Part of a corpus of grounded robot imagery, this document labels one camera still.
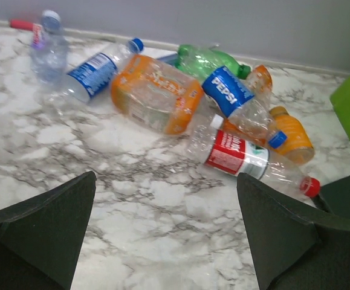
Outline orange label bottle centre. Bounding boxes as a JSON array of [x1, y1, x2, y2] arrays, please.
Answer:
[[110, 54, 204, 135]]

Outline orange juice bottle right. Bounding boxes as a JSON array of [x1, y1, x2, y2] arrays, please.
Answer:
[[270, 106, 315, 165]]

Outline small clear bottle back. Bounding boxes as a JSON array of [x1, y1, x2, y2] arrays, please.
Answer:
[[30, 10, 69, 85]]

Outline blue label bottle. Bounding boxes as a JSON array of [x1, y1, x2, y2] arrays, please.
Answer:
[[202, 66, 288, 149], [44, 37, 144, 106]]

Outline green sprite bottle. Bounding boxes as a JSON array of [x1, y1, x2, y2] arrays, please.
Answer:
[[175, 44, 251, 82]]

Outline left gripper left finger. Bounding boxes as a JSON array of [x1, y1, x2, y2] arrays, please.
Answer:
[[0, 171, 96, 289]]

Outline right black foam pad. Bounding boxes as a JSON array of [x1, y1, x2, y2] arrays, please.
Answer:
[[312, 176, 350, 219]]

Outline nongfu red label bottle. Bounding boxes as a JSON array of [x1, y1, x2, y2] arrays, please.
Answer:
[[187, 114, 321, 198]]

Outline orange label bottle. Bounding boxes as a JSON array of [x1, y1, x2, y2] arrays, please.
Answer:
[[110, 54, 204, 135], [245, 65, 273, 107]]

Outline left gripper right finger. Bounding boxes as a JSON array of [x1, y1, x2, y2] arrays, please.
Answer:
[[237, 173, 350, 289]]

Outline orange label bottle back right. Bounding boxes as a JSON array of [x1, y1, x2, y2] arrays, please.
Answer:
[[245, 65, 273, 107]]

